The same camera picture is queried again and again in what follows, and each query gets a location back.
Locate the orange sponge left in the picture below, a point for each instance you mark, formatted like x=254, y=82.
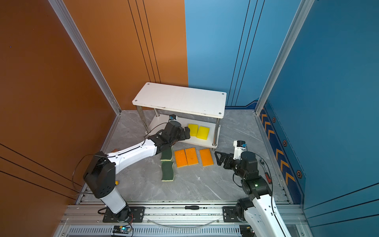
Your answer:
x=180, y=158

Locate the left green circuit board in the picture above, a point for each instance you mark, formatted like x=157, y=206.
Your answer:
x=122, y=231

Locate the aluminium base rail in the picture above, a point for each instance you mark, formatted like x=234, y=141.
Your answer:
x=171, y=219

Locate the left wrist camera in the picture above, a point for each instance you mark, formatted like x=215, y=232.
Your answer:
x=172, y=117

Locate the orange sponge right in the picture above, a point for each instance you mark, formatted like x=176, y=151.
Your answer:
x=206, y=157

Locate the right green circuit board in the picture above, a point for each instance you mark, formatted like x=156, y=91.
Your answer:
x=246, y=231

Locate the right aluminium corner post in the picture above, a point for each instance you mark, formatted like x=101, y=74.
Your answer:
x=291, y=36

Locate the aluminium corner post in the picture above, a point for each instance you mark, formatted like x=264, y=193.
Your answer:
x=68, y=23
x=291, y=36

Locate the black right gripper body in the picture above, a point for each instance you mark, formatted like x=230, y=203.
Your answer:
x=236, y=166

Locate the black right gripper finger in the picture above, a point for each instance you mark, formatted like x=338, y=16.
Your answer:
x=223, y=157
x=229, y=164

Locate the orange sponge middle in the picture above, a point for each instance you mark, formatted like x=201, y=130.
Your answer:
x=191, y=156

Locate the left aluminium corner post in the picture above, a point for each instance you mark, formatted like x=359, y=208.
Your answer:
x=68, y=23

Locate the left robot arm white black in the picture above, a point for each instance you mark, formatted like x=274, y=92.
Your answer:
x=102, y=170

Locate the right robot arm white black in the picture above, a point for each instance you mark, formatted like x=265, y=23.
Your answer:
x=259, y=209

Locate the orange sponge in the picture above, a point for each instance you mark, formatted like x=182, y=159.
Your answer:
x=180, y=158
x=206, y=157
x=191, y=156

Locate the green wavy sponge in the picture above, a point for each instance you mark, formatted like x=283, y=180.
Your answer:
x=166, y=156
x=167, y=171

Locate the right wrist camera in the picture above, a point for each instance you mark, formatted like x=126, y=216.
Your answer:
x=240, y=147

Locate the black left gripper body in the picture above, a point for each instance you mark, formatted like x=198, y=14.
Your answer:
x=181, y=136

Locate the red handled ratchet tool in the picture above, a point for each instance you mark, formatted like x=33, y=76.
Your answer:
x=267, y=175

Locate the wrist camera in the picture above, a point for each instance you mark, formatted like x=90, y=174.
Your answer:
x=240, y=147
x=172, y=117

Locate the black screwdriver on rail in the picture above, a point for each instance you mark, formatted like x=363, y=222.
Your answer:
x=192, y=207

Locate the white two-tier shelf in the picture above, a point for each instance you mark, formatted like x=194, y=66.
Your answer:
x=191, y=106

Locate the yellow sponge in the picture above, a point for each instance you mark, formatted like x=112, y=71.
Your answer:
x=203, y=132
x=193, y=129

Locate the green circuit board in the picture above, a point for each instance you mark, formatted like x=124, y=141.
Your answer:
x=122, y=231
x=246, y=231

